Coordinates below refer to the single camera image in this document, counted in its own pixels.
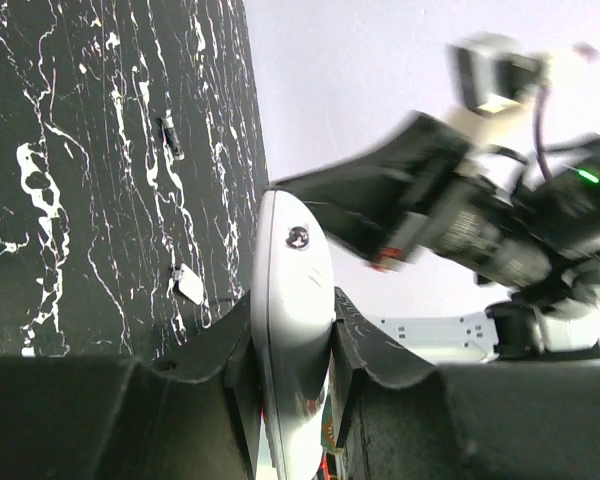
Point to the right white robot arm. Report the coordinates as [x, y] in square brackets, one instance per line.
[562, 215]

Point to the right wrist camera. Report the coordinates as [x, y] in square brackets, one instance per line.
[498, 84]

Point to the white battery compartment cover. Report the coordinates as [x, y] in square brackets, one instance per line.
[189, 284]

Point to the floral rectangular tray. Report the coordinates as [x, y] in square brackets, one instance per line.
[328, 436]

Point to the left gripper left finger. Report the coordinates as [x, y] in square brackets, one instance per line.
[193, 414]

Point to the white remote control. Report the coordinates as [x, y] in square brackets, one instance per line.
[292, 300]

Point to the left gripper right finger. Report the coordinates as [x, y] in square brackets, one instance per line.
[397, 416]

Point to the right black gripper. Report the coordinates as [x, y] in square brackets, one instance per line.
[423, 190]

